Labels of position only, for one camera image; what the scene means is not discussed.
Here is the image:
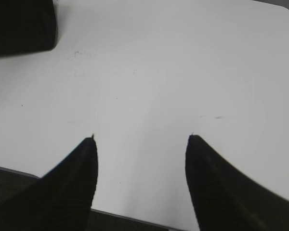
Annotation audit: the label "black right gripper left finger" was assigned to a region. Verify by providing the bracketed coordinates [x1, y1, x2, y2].
[0, 137, 98, 231]

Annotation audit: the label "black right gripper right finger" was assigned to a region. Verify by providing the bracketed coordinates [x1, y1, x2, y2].
[185, 135, 289, 231]

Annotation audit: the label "black tote bag tan handles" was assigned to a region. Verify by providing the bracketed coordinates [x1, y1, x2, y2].
[0, 0, 58, 56]

